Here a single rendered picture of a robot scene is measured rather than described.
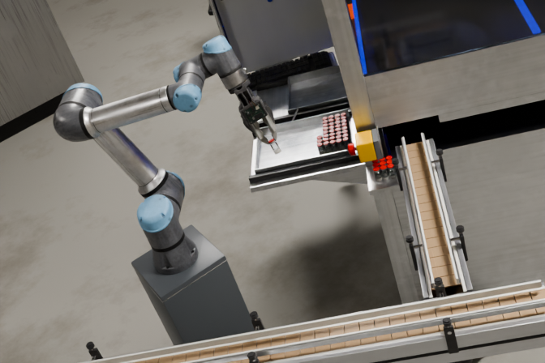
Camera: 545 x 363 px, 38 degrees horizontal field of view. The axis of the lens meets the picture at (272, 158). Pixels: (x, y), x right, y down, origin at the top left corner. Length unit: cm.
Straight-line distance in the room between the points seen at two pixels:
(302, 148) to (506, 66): 76
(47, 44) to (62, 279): 201
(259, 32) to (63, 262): 168
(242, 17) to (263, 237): 110
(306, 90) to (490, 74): 89
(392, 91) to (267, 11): 111
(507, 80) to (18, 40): 379
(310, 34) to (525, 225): 128
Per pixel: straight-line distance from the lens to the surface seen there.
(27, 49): 562
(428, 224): 225
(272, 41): 349
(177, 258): 258
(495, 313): 196
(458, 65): 245
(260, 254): 378
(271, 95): 316
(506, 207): 280
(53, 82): 573
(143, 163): 258
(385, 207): 272
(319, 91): 308
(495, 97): 253
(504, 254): 294
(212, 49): 231
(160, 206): 252
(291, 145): 281
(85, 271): 418
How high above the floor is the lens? 241
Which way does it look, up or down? 33 degrees down
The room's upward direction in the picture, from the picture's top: 19 degrees counter-clockwise
